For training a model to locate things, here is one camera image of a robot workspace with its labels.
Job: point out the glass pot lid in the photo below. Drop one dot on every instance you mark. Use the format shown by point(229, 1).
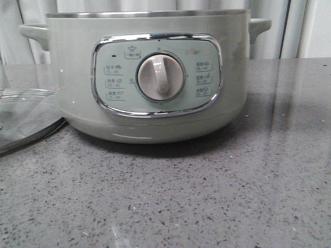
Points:
point(28, 108)

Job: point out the beige pot timer knob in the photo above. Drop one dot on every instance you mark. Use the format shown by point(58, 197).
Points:
point(160, 77)

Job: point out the pale green electric pot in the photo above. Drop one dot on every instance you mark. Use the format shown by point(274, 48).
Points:
point(95, 58)

